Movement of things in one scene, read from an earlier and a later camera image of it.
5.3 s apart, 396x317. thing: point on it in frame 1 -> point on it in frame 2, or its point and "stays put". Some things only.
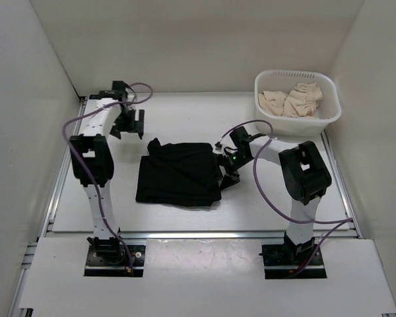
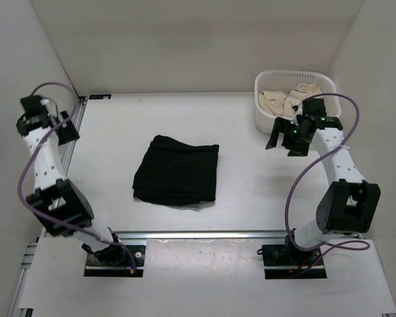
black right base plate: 280,259 stays put
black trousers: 181,174 stays put
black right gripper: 231,177 -> 299,150
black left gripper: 132,126 -> 69,133
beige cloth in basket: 301,102 stays put
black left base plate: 112,261 stays put
